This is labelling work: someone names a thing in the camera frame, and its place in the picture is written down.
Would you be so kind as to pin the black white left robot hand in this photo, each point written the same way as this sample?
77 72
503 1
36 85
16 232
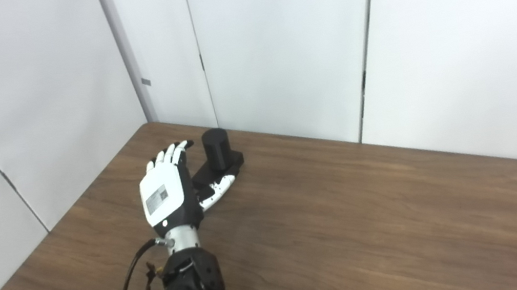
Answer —
163 196

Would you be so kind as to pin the black peg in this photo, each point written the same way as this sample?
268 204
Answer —
218 151

